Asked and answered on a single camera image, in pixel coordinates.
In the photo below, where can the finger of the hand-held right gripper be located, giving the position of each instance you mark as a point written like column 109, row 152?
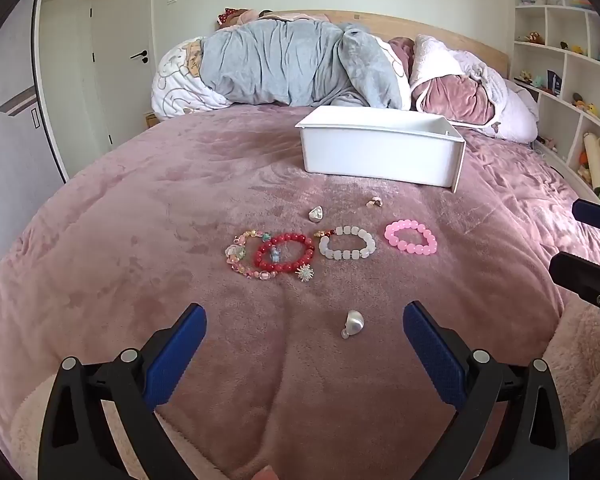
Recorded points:
column 597, row 216
column 582, row 275

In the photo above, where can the pink and white quilt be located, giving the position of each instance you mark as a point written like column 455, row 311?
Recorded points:
column 455, row 95

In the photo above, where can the silver heart pendant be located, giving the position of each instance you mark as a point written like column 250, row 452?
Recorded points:
column 354, row 321

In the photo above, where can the wooden headboard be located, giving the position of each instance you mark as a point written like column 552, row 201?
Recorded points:
column 455, row 40

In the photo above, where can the white cartoon print duvet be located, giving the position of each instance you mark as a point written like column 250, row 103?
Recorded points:
column 180, row 85

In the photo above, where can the wooden nightstand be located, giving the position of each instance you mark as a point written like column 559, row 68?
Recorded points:
column 151, row 120

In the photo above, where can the spiky silver charm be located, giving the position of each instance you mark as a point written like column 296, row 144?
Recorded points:
column 305, row 273

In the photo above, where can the red bow plush toy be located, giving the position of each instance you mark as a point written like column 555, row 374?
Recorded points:
column 227, row 15

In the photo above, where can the white plastic box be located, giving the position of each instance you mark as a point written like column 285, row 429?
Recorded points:
column 375, row 152

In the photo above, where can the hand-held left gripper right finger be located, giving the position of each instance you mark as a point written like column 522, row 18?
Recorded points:
column 432, row 355

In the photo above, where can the fluffy light pink blanket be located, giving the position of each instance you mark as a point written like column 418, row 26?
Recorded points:
column 592, row 360

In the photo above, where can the grey wardrobe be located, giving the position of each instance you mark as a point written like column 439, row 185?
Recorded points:
column 10, row 135

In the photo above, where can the white shelf unit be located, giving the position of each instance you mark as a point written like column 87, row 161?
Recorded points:
column 575, row 65

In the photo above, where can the blue book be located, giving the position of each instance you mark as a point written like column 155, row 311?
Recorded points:
column 554, row 82

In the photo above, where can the white door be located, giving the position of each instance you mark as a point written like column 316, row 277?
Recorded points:
column 115, row 85

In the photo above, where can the pink plush bed blanket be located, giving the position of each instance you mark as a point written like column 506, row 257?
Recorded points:
column 155, row 210

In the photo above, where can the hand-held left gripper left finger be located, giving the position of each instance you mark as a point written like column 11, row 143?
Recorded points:
column 177, row 350

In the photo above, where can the grey duvet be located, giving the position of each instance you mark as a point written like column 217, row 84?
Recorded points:
column 280, row 65

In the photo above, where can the person's dark clothing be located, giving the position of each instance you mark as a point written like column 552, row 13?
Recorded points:
column 597, row 462

